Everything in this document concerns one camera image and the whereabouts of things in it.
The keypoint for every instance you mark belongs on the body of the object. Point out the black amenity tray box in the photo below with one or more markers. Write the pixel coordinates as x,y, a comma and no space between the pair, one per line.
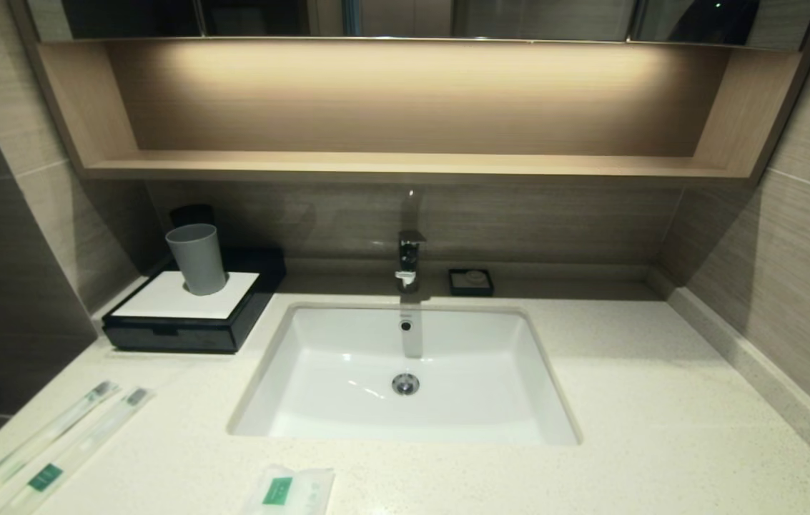
176,339

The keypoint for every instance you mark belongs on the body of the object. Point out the black plastic cup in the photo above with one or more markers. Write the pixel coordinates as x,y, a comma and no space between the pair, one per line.
191,214

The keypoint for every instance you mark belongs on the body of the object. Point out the grey plastic cup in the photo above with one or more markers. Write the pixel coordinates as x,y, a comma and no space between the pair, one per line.
197,261

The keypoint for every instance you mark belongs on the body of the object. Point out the chrome faucet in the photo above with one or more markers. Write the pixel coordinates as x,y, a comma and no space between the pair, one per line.
410,257

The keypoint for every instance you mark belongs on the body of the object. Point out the white ceramic sink basin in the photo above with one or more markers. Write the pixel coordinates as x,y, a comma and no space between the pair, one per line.
333,390

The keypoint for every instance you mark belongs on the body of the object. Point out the small sachet green label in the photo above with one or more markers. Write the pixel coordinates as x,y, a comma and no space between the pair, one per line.
279,491

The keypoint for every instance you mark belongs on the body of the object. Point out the wrapped toothbrush green label packet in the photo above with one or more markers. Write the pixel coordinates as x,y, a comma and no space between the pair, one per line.
45,477

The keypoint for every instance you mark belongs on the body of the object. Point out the white rectangular board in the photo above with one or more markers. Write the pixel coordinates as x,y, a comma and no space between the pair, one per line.
154,302

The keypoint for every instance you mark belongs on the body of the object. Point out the chrome sink drain stopper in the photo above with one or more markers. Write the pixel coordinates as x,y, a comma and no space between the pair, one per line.
405,384

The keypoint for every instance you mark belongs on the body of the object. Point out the mirror cabinet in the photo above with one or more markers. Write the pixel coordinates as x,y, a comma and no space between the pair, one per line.
519,18

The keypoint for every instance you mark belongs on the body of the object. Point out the wooden wall shelf niche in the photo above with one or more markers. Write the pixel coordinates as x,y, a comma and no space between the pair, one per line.
404,165

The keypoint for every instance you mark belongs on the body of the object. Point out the black soap dish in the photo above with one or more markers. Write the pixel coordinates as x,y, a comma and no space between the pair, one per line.
456,286

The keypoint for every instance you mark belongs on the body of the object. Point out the wrapped toothbrush plain packet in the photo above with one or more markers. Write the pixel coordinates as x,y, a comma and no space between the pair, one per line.
54,427

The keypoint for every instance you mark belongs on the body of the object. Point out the round beige soap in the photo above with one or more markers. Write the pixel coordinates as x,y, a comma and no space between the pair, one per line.
475,277

